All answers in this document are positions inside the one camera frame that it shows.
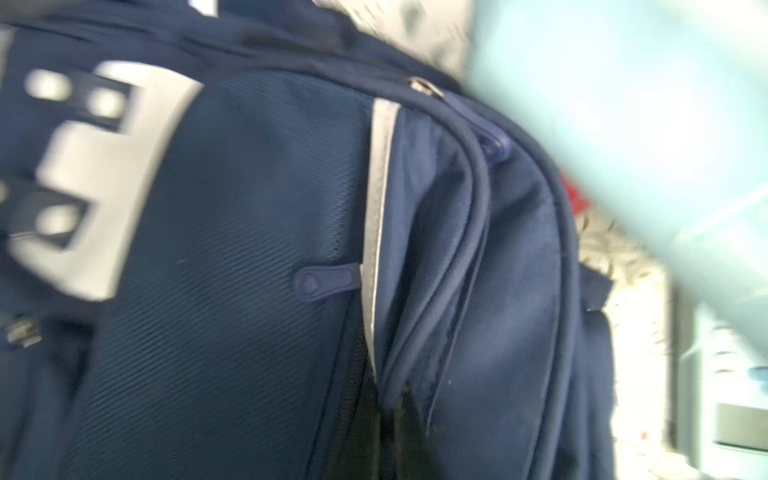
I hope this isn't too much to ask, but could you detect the navy blue student backpack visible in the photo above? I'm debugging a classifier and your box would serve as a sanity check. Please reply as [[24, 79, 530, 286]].
[[1, 1, 615, 479]]

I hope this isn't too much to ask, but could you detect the light green calculator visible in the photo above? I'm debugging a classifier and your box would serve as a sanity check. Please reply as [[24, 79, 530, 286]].
[[673, 301, 767, 479]]

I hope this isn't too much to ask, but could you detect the red card box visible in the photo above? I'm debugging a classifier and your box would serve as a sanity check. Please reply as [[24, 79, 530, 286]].
[[561, 175, 591, 216]]

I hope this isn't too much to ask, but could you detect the light blue pencil pouch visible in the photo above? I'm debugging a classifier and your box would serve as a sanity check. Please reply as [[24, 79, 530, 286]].
[[464, 1, 767, 354]]

